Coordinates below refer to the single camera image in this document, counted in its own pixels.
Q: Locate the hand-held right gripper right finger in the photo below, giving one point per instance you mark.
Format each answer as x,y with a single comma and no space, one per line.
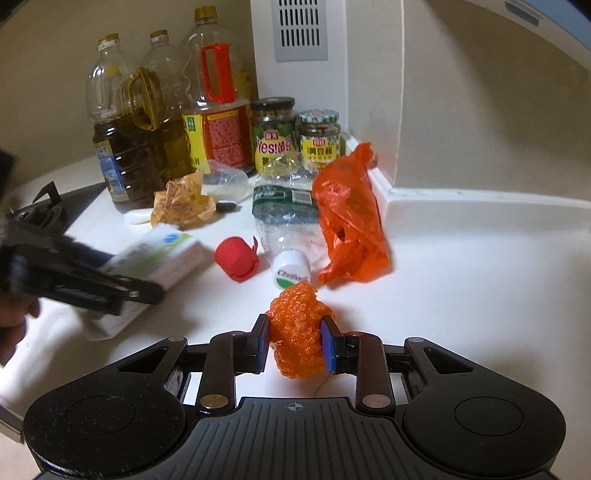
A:
328,346

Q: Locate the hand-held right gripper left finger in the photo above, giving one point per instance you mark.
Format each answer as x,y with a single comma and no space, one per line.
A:
261,344

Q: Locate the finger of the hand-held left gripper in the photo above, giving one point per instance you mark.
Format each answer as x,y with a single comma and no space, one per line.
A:
87,256
106,293

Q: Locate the orange mesh net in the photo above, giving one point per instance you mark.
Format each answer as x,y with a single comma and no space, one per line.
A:
295,314

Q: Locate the white cardboard box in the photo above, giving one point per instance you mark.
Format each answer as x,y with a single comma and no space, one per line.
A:
175,254

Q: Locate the red plastic cap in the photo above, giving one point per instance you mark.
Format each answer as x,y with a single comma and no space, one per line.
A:
235,258

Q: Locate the orange plastic bag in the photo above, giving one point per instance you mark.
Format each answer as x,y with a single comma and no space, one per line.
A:
346,207

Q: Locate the crushed plastic bottle green label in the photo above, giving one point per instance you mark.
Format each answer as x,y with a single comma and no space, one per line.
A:
281,198

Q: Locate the clear plastic cup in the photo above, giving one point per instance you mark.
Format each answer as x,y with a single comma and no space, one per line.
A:
226,182

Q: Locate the person's left hand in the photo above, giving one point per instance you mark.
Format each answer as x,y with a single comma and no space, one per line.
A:
16,323

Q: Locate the black gas stove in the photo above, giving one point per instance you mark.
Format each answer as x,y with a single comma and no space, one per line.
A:
74,203

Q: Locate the dark oil bottle blue label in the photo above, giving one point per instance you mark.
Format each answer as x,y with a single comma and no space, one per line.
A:
124,161

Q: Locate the crumpled yellow wrapper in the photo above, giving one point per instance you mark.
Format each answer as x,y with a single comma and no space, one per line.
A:
184,203

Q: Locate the yellow-capped cooking oil bottle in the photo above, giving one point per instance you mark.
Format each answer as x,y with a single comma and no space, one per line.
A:
173,138

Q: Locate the small glass jar patterned lid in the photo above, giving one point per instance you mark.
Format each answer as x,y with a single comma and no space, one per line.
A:
318,147

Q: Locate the tall glass jar dark lid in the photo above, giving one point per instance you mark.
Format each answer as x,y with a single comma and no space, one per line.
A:
272,143

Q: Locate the white wall vent grille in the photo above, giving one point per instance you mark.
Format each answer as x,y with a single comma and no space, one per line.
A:
300,54

